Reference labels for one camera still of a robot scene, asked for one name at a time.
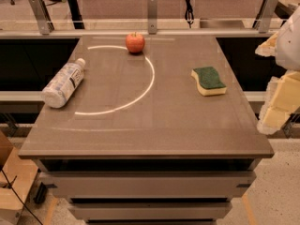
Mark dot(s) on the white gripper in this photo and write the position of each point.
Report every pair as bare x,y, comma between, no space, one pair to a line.
289,46

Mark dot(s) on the green and yellow sponge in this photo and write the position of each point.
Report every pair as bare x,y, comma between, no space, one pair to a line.
208,82

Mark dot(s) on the clear plastic water bottle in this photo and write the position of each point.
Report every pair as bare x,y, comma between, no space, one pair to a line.
59,90

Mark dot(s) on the red apple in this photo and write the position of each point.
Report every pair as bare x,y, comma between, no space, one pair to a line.
135,42

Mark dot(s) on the grey drawer cabinet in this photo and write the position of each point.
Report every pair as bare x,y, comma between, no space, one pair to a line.
137,144

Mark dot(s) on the wooden box at left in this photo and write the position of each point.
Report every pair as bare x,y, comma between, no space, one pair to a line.
16,179

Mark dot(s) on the right metal rail bracket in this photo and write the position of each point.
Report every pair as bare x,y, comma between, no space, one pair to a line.
267,13

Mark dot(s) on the metal rail bracket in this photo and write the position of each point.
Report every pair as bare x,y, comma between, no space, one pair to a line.
43,23
267,13
152,16

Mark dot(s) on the middle metal rail bracket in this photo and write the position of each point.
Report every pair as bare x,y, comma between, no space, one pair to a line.
152,16

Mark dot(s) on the left metal rail bracket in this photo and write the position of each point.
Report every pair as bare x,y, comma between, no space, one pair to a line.
43,23

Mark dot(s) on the horizontal metal rail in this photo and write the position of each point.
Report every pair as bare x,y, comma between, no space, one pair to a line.
77,33

